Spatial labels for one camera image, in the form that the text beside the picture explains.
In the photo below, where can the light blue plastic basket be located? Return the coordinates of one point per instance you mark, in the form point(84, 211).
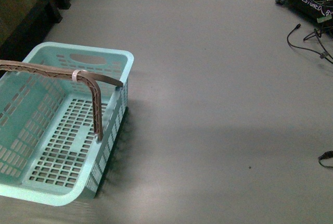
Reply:
point(49, 150)

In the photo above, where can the brown basket handle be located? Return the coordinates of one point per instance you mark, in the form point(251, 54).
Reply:
point(88, 78)
point(106, 78)

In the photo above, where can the white zip tie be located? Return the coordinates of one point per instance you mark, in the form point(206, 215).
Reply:
point(75, 74)

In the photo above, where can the dark wooden furniture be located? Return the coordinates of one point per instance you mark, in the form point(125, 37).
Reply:
point(25, 23)

